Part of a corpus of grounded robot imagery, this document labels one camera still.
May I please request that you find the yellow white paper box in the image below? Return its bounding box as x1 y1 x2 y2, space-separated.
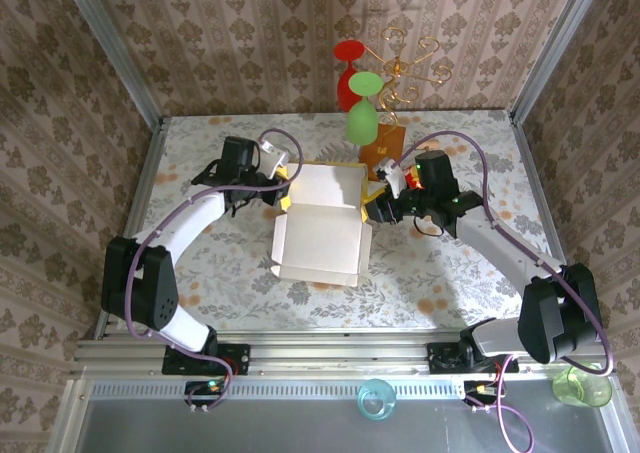
269 160 389 289

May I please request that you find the brown wooden board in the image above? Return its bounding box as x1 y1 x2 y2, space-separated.
358 122 407 169

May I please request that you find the green plastic wine glass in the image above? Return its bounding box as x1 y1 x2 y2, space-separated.
344 70 386 144

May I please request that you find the red plastic wine glass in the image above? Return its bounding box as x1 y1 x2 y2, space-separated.
333 40 366 114

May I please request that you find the floral patterned table mat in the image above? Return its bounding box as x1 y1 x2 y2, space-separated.
117 110 576 332

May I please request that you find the blue plastic cup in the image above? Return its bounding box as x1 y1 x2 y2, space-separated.
357 377 398 419

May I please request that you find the left controller board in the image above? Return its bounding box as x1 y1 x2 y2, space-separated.
183 378 226 399

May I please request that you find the controller board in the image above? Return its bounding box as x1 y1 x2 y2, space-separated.
463 380 501 399
183 378 226 399

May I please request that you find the right controller board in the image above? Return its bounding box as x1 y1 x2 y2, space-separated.
463 380 501 399

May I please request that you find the grey metal shelf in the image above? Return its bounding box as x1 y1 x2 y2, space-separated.
49 377 631 453

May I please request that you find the green plastic cup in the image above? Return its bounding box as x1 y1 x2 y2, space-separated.
552 365 612 408

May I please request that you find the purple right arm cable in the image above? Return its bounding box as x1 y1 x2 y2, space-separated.
394 131 616 452

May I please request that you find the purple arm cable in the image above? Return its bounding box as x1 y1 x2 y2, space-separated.
394 131 616 452
127 128 302 417

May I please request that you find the aluminium table edge rail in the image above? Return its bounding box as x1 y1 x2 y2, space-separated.
92 117 169 339
509 115 591 339

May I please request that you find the gold wire glass rack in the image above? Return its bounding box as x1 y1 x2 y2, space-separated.
364 26 454 129

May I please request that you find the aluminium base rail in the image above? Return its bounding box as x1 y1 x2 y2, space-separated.
69 330 611 377

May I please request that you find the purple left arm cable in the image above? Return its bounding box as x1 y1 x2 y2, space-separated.
127 128 302 417

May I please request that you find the aluminium frame post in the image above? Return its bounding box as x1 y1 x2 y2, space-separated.
509 0 616 124
57 0 166 127

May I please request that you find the slotted white cable duct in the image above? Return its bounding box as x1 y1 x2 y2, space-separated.
89 380 466 399

